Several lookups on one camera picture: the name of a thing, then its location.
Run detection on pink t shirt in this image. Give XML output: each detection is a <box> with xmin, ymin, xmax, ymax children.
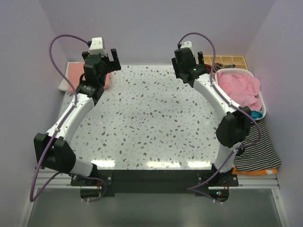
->
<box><xmin>217</xmin><ymin>72</ymin><xmax>262</xmax><ymax>111</ymax></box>

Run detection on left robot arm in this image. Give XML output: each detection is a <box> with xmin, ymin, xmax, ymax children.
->
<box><xmin>34</xmin><ymin>49</ymin><xmax>121</xmax><ymax>185</ymax></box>

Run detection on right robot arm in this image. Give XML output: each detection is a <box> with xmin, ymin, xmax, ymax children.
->
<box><xmin>172</xmin><ymin>46</ymin><xmax>251</xmax><ymax>186</ymax></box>

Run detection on red black rolled cloth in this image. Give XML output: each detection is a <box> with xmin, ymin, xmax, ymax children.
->
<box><xmin>205</xmin><ymin>64</ymin><xmax>214</xmax><ymax>73</ymax></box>

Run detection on patterned rolled cloth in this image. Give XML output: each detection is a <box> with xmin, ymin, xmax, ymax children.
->
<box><xmin>213</xmin><ymin>62</ymin><xmax>224</xmax><ymax>73</ymax></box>

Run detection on folded salmon t shirt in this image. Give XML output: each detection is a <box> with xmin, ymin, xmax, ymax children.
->
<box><xmin>61</xmin><ymin>62</ymin><xmax>112</xmax><ymax>92</ymax></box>

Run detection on folded white t shirt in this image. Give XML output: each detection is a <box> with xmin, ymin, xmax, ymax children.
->
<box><xmin>58</xmin><ymin>62</ymin><xmax>84</xmax><ymax>93</ymax></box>

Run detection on wooden compartment box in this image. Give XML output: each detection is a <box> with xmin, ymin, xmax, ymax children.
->
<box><xmin>204</xmin><ymin>55</ymin><xmax>248</xmax><ymax>70</ymax></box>

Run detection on teal t shirt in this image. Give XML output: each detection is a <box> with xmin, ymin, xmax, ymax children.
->
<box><xmin>251</xmin><ymin>111</ymin><xmax>263</xmax><ymax>120</ymax></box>

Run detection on black white striped shirt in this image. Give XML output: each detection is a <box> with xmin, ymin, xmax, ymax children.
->
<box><xmin>234</xmin><ymin>120</ymin><xmax>281</xmax><ymax>174</ymax></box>

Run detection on orange white cloth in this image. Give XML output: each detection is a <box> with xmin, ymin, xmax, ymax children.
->
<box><xmin>232</xmin><ymin>167</ymin><xmax>277</xmax><ymax>176</ymax></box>

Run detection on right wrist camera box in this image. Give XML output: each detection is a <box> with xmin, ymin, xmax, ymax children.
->
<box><xmin>178</xmin><ymin>41</ymin><xmax>196</xmax><ymax>58</ymax></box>

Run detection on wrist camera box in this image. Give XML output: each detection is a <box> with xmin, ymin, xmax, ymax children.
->
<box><xmin>178</xmin><ymin>41</ymin><xmax>196</xmax><ymax>58</ymax></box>
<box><xmin>88</xmin><ymin>37</ymin><xmax>107</xmax><ymax>56</ymax></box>

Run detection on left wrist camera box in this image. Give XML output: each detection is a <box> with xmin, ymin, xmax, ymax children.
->
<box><xmin>88</xmin><ymin>37</ymin><xmax>107</xmax><ymax>56</ymax></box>

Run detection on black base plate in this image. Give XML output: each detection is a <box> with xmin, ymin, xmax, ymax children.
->
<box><xmin>71</xmin><ymin>170</ymin><xmax>239</xmax><ymax>202</ymax></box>

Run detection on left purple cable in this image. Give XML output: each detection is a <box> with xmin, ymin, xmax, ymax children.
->
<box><xmin>29</xmin><ymin>35</ymin><xmax>106</xmax><ymax>203</ymax></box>

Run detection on aluminium frame rail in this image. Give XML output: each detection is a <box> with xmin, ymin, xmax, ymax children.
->
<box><xmin>18</xmin><ymin>169</ymin><xmax>284</xmax><ymax>227</ymax></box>

